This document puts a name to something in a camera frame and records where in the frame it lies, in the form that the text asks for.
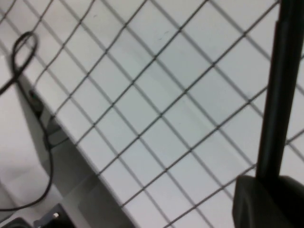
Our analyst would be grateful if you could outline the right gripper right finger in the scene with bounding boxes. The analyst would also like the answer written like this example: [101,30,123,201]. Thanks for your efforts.
[261,176,304,228]

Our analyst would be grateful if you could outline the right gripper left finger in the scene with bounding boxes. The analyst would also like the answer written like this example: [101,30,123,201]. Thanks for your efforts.
[232,176,264,228]

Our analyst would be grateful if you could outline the black pen silver tip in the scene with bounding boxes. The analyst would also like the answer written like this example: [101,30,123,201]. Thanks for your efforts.
[255,0,304,179]

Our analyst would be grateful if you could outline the black device with silver screw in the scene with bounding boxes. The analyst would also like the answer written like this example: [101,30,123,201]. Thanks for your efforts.
[0,203,74,228]

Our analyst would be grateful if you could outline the black clamp on table edge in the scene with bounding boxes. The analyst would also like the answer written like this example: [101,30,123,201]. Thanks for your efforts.
[28,89,46,119]

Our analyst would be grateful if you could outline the dark grey table bracket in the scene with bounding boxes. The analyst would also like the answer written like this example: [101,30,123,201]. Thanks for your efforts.
[44,116,72,149]

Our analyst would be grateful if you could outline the thin black looped cable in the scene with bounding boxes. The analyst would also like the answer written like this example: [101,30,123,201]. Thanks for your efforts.
[0,31,53,212]

